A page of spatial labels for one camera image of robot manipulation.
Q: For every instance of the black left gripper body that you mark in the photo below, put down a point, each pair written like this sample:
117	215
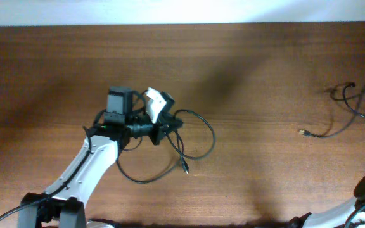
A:
152	136

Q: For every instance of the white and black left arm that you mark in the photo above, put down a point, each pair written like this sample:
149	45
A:
128	114

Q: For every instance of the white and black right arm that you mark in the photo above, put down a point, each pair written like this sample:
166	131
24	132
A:
348	214

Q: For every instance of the black base bracket left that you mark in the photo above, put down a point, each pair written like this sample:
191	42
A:
101	223

